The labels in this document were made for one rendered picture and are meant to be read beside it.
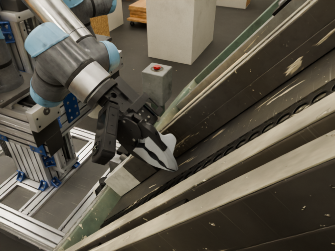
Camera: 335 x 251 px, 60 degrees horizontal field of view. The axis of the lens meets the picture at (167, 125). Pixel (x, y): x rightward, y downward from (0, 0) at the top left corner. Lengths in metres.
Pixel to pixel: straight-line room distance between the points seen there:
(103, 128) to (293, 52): 0.33
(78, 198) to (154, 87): 0.82
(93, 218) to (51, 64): 0.48
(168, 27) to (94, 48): 2.96
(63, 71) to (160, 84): 0.96
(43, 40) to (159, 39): 3.22
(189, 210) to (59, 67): 0.41
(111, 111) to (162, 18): 3.15
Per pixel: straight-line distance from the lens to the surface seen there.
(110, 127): 0.52
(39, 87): 0.64
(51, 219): 1.81
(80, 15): 1.53
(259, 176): 0.17
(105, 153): 0.49
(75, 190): 1.90
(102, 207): 0.90
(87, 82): 0.54
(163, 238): 0.24
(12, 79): 1.25
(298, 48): 0.50
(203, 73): 1.42
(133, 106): 0.54
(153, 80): 1.48
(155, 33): 3.75
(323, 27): 0.49
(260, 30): 1.03
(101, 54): 0.71
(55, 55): 0.56
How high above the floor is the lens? 1.61
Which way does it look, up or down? 38 degrees down
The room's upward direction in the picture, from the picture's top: straight up
